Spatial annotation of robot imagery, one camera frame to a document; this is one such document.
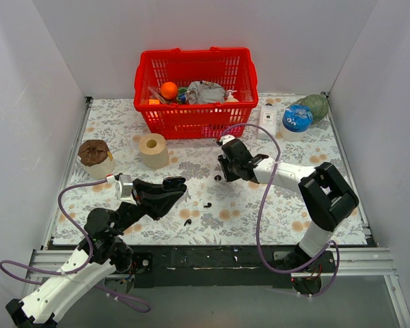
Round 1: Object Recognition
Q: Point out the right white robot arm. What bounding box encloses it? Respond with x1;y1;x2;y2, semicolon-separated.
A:
217;135;359;272

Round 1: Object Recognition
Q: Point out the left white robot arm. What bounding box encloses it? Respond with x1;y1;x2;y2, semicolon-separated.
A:
5;174;187;327

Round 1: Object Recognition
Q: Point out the beige paper roll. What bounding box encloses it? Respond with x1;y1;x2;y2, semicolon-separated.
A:
139;133;169;169

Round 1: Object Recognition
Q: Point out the white rectangular bottle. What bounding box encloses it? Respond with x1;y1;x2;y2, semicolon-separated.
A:
257;102;277;139

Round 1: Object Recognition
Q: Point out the brown-topped paper cup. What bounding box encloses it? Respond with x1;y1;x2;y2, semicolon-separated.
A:
78;139;115;180

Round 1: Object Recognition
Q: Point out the blue-lidded white jar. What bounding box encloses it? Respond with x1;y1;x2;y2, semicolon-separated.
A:
279;104;313;141

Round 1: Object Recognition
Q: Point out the crumpled silver foil bag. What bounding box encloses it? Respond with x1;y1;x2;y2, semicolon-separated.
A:
185;81;226;105

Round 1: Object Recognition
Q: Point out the orange fruit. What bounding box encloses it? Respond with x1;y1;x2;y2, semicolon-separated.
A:
160;81;178;100

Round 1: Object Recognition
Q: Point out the red plastic shopping basket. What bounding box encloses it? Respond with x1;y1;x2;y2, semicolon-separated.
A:
134;47;258;139

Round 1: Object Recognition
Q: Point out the green textured ball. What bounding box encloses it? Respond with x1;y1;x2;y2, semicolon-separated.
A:
297;94;329;124

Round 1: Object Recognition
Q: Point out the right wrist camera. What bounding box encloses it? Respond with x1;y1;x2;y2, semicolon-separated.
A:
216;135;236;147

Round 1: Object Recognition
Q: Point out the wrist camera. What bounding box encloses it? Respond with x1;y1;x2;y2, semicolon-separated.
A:
216;135;236;147
106;173;133;203

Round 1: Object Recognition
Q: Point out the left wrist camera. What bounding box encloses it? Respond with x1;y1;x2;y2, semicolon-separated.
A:
106;173;133;203

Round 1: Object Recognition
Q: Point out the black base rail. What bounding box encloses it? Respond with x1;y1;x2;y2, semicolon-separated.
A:
92;244;325;290

